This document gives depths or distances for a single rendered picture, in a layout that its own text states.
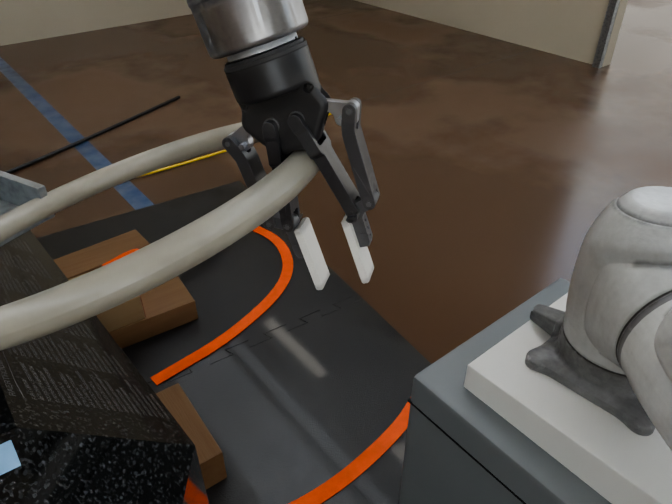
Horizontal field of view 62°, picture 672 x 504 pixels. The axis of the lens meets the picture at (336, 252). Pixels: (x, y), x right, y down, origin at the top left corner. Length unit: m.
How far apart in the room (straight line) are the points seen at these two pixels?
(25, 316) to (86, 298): 0.04
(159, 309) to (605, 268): 1.68
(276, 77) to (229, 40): 0.05
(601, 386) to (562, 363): 0.06
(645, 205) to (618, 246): 0.06
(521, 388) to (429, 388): 0.14
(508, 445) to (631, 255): 0.31
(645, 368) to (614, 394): 0.17
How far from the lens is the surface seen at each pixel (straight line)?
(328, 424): 1.82
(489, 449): 0.85
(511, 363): 0.87
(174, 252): 0.42
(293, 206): 0.55
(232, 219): 0.44
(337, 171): 0.52
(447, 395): 0.88
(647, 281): 0.71
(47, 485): 0.96
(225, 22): 0.48
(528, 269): 2.53
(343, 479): 1.71
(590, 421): 0.83
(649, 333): 0.68
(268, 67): 0.48
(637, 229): 0.72
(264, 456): 1.76
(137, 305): 2.07
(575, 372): 0.85
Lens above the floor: 1.46
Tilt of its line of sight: 36 degrees down
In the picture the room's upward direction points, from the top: straight up
